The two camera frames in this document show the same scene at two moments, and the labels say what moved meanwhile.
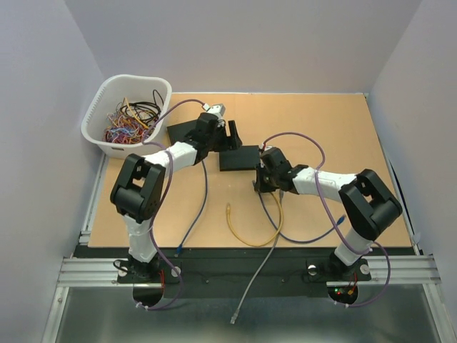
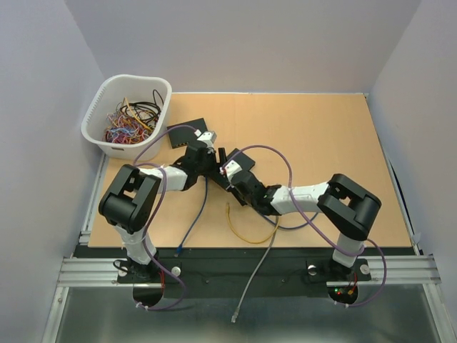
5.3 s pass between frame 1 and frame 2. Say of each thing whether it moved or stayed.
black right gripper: moved
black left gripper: moved
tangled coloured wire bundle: stayed
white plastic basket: stayed
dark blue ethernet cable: stayed
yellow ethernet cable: moved
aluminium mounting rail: stayed
